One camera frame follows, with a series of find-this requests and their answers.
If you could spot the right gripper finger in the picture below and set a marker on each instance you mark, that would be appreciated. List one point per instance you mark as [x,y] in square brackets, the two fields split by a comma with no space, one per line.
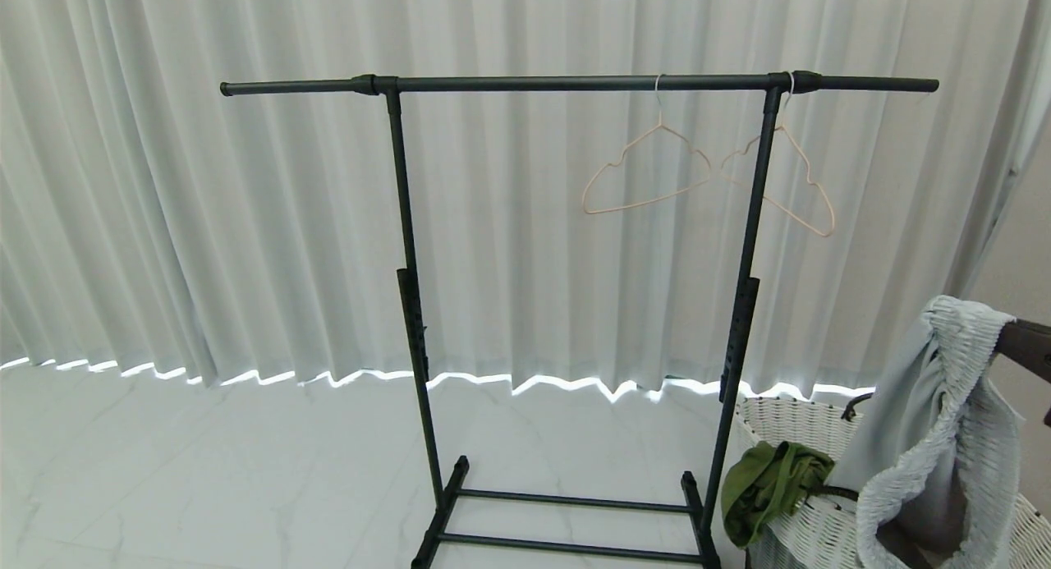
[1030,347]

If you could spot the pale grey shorts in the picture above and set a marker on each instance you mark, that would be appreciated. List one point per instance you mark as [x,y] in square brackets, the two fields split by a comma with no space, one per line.
[903,405]

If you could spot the green sleeveless shirt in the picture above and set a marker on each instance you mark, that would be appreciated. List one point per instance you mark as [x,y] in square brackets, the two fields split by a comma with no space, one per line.
[768,487]

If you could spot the pink clothes hanger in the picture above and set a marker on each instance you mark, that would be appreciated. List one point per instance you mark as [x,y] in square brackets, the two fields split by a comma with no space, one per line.
[795,146]
[658,109]

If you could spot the white laundry basket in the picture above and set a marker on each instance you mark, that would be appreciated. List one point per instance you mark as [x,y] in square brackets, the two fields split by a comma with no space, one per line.
[788,425]

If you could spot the black clothes rack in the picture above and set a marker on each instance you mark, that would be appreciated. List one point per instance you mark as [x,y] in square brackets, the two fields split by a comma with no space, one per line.
[575,83]

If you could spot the white curtain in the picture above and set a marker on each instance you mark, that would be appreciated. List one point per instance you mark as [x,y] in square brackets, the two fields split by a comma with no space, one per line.
[246,224]

